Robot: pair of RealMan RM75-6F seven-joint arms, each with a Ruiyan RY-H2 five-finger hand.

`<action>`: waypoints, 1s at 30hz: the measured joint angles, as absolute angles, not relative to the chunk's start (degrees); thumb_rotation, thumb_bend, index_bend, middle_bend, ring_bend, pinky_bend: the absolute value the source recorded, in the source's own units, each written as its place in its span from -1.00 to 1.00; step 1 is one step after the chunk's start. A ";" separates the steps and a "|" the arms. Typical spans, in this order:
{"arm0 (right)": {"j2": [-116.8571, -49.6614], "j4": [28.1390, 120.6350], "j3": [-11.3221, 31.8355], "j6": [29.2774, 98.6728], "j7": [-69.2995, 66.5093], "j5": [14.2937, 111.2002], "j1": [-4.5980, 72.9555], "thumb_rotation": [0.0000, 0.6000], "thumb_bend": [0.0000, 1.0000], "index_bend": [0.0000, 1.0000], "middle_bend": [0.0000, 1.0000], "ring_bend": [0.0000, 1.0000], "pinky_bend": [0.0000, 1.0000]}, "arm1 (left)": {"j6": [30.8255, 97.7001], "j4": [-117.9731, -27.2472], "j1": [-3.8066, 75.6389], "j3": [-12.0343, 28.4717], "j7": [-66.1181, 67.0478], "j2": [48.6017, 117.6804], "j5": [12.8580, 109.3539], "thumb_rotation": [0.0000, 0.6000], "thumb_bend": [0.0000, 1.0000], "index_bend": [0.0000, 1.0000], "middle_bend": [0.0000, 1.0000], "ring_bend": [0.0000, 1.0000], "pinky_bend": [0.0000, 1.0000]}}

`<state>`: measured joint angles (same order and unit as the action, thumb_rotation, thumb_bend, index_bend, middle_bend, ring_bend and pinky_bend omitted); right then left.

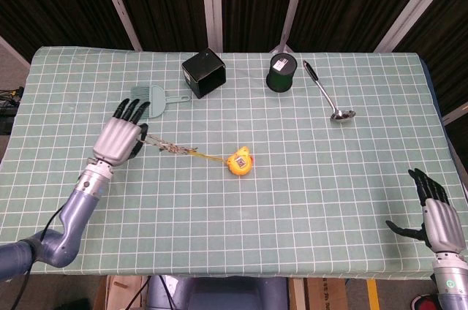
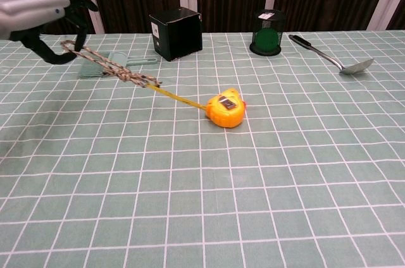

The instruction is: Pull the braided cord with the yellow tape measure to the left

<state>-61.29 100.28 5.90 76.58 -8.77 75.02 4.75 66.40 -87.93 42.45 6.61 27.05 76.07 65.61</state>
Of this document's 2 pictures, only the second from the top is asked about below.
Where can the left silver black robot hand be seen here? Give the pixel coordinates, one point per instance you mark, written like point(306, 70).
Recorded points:
point(31, 9)

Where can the yellow tape measure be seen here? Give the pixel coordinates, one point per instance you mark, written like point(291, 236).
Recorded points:
point(226, 110)

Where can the pale green plastic brush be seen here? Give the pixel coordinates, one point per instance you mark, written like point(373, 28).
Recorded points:
point(91, 69)

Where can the black cardboard box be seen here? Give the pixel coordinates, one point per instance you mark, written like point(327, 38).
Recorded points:
point(177, 32)

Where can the green checked tablecloth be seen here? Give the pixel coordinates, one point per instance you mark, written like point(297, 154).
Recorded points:
point(202, 170)

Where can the black mesh pen holder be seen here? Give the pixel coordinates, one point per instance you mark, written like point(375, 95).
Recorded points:
point(267, 32)

